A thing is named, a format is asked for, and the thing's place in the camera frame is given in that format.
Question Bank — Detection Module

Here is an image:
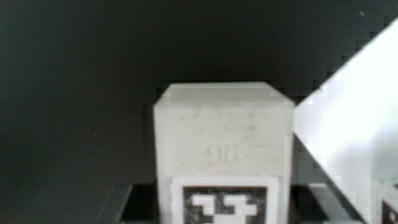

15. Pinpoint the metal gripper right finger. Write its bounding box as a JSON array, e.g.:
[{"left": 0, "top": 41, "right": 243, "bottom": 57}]
[{"left": 292, "top": 183, "right": 363, "bottom": 224}]

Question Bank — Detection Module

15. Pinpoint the white fiducial tag sheet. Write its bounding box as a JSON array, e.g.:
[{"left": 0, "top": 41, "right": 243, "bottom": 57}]
[{"left": 292, "top": 18, "right": 398, "bottom": 224}]

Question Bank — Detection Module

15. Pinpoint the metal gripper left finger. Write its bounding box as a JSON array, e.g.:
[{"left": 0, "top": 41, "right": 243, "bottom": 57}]
[{"left": 95, "top": 184, "right": 156, "bottom": 224}]

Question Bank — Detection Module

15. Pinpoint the white chair leg block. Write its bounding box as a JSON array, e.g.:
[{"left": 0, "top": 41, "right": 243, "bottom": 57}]
[{"left": 152, "top": 82, "right": 294, "bottom": 224}]

